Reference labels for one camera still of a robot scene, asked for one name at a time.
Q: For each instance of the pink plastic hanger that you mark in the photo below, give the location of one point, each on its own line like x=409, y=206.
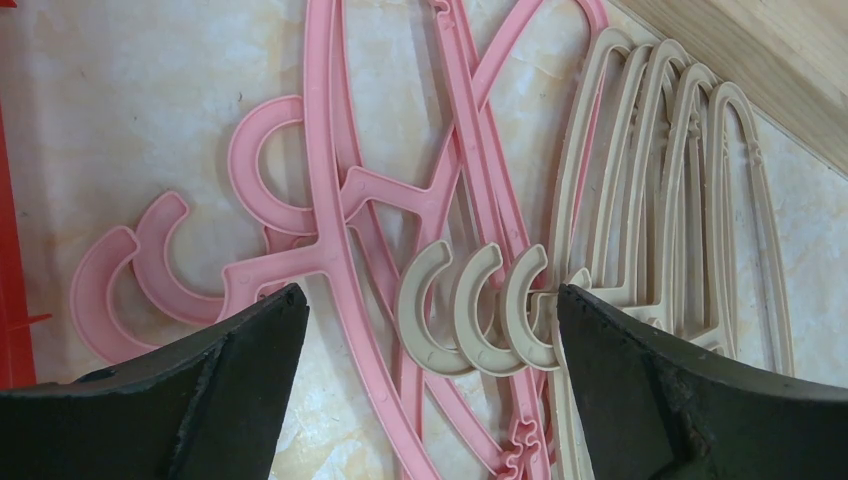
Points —
x=335, y=200
x=470, y=76
x=528, y=449

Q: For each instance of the wooden hanger rack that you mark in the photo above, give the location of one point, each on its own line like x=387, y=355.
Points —
x=790, y=57

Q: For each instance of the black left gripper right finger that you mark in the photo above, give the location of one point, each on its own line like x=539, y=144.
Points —
x=654, y=406

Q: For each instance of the pink plastic hanger middle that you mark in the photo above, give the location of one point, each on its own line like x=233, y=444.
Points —
x=470, y=76

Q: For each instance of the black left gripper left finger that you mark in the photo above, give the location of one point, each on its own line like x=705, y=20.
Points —
x=208, y=406

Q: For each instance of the pink plastic hanger front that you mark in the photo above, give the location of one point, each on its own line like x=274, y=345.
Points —
x=335, y=200

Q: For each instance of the red plastic bin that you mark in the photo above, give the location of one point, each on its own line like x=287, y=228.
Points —
x=17, y=360

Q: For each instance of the pink plastic hanger back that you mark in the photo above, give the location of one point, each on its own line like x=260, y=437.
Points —
x=528, y=449

